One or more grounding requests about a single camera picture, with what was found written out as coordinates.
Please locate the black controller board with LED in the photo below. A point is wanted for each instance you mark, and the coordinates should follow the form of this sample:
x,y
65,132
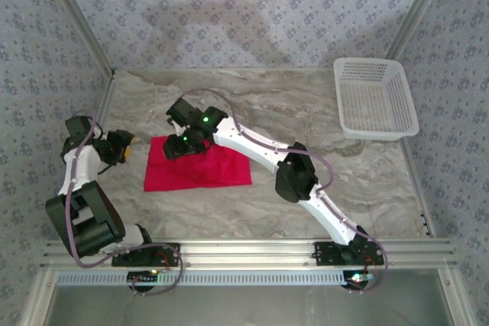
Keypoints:
x,y
143,275
357,278

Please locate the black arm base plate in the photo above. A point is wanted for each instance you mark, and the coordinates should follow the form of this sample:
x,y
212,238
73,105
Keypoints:
x,y
324,255
168,253

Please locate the aluminium corner post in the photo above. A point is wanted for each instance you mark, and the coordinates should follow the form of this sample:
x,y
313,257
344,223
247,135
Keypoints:
x,y
81,17
419,7

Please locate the white perforated plastic basket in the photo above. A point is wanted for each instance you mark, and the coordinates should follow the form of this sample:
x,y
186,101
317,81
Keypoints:
x,y
382,85

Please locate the aluminium mounting rail beam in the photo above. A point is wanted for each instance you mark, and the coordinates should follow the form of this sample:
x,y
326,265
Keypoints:
x,y
248,253

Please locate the red t-shirt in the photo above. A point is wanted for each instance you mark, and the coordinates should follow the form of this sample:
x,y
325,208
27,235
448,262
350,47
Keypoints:
x,y
214,173

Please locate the aluminium frame leg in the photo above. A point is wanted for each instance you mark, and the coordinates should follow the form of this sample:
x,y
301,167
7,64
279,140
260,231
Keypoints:
x,y
36,299
456,299

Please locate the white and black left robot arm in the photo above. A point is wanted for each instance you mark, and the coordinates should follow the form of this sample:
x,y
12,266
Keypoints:
x,y
82,165

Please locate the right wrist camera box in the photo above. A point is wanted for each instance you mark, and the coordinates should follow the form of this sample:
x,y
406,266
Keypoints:
x,y
176,127

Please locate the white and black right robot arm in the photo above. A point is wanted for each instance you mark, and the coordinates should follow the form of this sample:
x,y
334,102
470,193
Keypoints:
x,y
248,142

